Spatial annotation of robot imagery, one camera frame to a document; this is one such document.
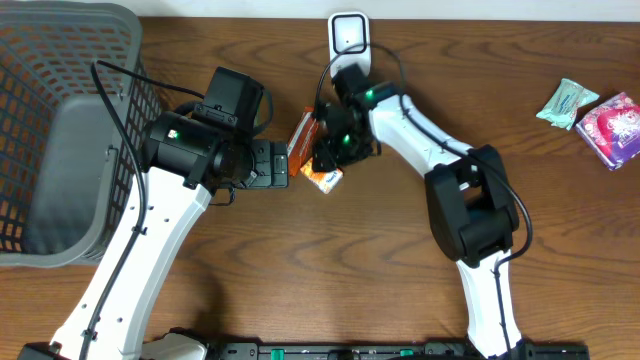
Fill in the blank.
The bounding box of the orange snack bar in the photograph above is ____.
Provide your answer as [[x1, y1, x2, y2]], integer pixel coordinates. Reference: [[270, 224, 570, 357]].
[[287, 107, 319, 177]]

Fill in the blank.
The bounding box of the small orange packet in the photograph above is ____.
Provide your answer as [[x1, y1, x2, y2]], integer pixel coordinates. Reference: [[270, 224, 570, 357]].
[[300, 159, 344, 194]]

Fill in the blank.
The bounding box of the green wipes packet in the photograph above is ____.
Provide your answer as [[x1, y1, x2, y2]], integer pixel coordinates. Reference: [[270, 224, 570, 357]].
[[536, 78, 599, 131]]

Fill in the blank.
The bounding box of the purple red snack pack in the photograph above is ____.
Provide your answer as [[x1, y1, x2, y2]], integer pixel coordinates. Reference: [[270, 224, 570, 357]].
[[575, 92, 639, 171]]

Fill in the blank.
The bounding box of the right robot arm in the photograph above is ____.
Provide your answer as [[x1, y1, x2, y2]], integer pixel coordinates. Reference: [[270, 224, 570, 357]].
[[314, 82, 531, 359]]

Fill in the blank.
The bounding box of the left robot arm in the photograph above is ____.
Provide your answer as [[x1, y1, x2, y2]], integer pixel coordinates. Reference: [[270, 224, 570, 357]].
[[18, 112, 288, 360]]

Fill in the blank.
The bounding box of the white barcode scanner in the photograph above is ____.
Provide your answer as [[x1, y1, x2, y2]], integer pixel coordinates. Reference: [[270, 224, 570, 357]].
[[327, 11, 372, 77]]

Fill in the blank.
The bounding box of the grey plastic basket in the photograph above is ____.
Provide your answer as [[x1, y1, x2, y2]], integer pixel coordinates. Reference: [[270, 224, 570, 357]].
[[1, 1, 161, 268]]

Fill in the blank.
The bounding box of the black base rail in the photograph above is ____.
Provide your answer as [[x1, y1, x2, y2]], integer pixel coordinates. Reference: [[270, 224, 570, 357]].
[[207, 341, 590, 360]]

